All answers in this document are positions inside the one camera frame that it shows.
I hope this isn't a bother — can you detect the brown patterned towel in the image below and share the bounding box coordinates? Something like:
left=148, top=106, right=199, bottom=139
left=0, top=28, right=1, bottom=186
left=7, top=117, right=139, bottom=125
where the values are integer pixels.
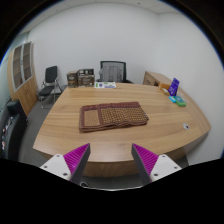
left=78, top=101, right=150, bottom=133

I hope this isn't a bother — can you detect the flat black printed box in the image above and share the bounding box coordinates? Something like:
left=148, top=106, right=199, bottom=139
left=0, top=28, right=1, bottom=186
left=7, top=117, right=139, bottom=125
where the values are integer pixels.
left=77, top=68, right=95, bottom=77

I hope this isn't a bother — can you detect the wooden cabinet with glass doors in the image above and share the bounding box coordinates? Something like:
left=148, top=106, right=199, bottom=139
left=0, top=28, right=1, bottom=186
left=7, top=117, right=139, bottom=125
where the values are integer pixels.
left=7, top=40, right=39, bottom=116

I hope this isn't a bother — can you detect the large dark cardboard box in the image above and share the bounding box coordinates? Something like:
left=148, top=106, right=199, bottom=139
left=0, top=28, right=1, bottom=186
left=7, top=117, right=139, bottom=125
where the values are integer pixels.
left=77, top=74, right=96, bottom=88

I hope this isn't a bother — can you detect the grey backpack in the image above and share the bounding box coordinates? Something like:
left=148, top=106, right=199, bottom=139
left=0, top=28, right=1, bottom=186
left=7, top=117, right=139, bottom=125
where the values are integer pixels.
left=101, top=64, right=125, bottom=83

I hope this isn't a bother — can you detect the black leather sofa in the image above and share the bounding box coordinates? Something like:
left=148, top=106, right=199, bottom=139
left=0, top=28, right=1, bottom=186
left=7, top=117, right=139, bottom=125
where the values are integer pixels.
left=0, top=99, right=28, bottom=160

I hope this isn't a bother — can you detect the purple upright card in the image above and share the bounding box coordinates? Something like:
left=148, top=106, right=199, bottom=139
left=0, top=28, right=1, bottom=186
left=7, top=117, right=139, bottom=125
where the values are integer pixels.
left=168, top=77, right=181, bottom=97

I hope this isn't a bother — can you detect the black visitor chair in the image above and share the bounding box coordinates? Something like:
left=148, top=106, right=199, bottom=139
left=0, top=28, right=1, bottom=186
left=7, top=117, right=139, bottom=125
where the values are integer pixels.
left=38, top=65, right=63, bottom=109

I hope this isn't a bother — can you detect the green small pack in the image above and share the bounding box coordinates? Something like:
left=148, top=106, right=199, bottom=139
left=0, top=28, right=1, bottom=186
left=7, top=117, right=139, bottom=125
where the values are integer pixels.
left=174, top=96, right=187, bottom=108

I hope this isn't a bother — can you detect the small brown cardboard box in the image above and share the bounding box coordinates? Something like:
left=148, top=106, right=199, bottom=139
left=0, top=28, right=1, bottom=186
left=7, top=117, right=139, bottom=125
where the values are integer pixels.
left=66, top=70, right=79, bottom=89

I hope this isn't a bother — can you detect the white printed paper sheet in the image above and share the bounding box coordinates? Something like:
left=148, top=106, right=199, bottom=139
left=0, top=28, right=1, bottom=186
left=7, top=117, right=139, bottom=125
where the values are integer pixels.
left=94, top=81, right=117, bottom=90

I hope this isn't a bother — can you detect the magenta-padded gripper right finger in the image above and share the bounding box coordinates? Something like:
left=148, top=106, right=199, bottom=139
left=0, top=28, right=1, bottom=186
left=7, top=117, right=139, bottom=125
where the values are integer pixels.
left=131, top=143, right=183, bottom=186

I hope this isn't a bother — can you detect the orange small box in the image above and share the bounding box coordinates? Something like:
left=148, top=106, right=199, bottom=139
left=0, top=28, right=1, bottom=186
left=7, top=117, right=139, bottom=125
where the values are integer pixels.
left=158, top=82, right=172, bottom=96

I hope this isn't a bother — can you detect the black mesh office chair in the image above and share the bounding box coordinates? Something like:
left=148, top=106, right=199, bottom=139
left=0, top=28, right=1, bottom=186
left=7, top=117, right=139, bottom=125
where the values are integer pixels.
left=98, top=60, right=134, bottom=84

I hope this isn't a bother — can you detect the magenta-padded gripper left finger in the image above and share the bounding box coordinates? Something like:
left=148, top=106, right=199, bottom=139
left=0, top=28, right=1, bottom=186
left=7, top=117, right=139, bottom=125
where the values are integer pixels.
left=39, top=143, right=92, bottom=185

